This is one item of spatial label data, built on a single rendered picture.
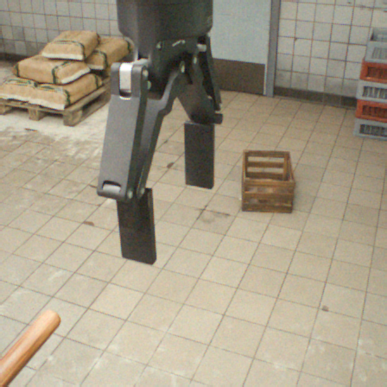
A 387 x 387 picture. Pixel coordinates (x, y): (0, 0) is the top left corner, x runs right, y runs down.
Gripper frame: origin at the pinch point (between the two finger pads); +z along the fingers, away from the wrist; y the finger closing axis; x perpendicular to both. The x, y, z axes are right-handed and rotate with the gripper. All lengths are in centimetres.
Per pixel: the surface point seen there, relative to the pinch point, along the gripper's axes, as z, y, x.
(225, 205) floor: 142, 222, 71
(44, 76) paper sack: 101, 295, 254
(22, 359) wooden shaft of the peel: 25.0, -4.0, 20.1
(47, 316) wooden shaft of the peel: 24.1, 3.2, 21.2
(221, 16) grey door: 70, 413, 143
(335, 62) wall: 102, 418, 40
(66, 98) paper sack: 114, 287, 228
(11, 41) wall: 108, 411, 387
